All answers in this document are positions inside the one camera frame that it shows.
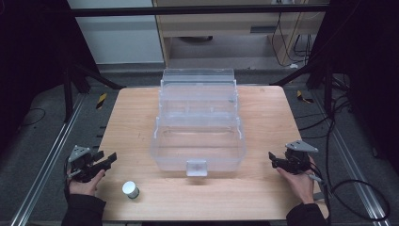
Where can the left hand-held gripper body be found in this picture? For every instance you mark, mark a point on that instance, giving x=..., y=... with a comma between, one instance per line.
x=82, y=163

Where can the person's left hand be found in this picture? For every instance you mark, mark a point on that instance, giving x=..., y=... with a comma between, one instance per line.
x=84, y=186

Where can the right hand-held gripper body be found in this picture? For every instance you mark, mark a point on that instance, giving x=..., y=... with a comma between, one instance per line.
x=297, y=158

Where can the person's right hand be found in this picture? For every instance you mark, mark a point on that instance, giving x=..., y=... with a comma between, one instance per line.
x=299, y=186

